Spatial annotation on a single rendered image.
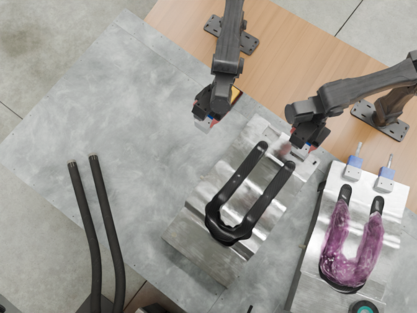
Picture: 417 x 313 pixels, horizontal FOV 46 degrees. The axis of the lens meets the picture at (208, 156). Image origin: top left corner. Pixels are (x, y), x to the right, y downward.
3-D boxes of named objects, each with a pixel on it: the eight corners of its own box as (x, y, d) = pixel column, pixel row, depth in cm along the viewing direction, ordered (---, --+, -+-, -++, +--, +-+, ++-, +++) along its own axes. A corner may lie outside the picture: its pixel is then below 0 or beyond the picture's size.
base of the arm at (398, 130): (410, 136, 162) (419, 118, 164) (355, 105, 165) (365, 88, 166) (400, 143, 170) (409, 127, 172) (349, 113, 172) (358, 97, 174)
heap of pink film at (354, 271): (333, 195, 158) (340, 191, 151) (386, 215, 157) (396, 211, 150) (309, 274, 152) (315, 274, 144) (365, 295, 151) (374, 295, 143)
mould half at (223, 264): (252, 121, 170) (257, 107, 157) (315, 166, 167) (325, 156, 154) (161, 238, 159) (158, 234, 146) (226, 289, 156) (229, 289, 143)
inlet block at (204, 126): (218, 94, 161) (219, 89, 156) (231, 103, 161) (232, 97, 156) (194, 125, 159) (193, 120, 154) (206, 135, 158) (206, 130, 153)
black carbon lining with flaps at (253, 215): (259, 139, 162) (262, 130, 152) (300, 168, 159) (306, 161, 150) (193, 224, 154) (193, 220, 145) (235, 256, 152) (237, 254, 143)
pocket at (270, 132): (268, 126, 165) (270, 122, 161) (281, 135, 164) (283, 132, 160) (260, 136, 164) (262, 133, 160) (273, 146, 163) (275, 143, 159)
